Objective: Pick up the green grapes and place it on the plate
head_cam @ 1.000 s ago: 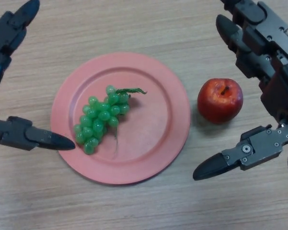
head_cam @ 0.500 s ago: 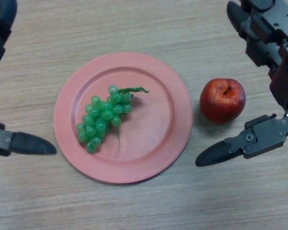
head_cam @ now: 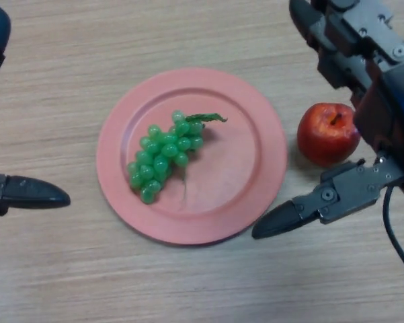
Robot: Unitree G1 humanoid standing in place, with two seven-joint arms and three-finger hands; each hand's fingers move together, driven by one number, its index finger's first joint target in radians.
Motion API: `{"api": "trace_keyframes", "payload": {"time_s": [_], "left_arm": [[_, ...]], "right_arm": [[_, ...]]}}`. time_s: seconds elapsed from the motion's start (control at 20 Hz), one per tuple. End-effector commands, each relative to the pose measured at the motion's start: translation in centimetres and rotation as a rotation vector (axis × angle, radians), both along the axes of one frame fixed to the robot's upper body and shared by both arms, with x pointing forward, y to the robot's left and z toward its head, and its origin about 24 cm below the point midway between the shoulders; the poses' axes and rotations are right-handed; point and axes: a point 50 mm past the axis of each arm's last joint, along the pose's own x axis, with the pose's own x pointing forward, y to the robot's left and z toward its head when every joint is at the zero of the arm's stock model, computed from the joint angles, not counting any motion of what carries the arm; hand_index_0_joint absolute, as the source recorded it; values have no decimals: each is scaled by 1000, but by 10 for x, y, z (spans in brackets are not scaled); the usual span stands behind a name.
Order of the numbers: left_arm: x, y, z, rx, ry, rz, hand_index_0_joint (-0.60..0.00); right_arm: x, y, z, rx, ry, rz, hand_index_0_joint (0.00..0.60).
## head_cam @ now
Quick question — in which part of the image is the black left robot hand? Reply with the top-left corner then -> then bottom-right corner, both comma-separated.
0,7 -> 71,217

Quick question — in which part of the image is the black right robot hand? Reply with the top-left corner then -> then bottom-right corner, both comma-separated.
251,0 -> 404,240

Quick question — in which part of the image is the green grape bunch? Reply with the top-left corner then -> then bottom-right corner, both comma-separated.
126,110 -> 229,213

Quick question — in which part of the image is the pink round plate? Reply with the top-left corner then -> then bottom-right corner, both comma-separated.
95,67 -> 288,246

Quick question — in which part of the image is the red apple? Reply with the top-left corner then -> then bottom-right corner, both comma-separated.
296,102 -> 361,168

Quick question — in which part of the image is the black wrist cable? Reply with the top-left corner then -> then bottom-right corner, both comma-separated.
382,184 -> 404,282

